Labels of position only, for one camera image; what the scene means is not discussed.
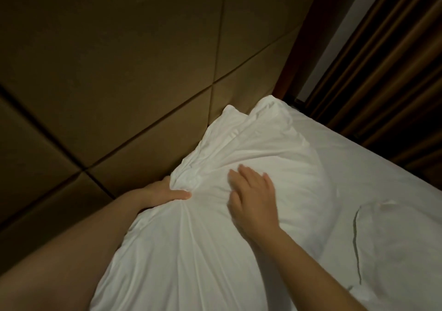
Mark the person's left forearm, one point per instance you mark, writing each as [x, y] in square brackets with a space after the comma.
[69, 259]

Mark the dark wooden column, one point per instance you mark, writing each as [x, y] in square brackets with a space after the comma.
[311, 38]

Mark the white bed sheet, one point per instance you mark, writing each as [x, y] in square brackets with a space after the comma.
[366, 169]

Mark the person's left hand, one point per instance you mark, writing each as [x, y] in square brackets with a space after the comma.
[160, 194]

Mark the brown curtain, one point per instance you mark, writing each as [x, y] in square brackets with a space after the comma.
[393, 66]

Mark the white duvet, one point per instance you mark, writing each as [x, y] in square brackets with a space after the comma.
[200, 259]

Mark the person's right forearm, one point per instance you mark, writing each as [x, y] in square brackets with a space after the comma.
[311, 276]

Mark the beige padded headboard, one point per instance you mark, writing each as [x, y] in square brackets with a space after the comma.
[103, 59]

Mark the person's right hand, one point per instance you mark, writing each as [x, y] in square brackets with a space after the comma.
[254, 204]

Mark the white pillow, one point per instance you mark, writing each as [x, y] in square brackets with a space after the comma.
[400, 252]

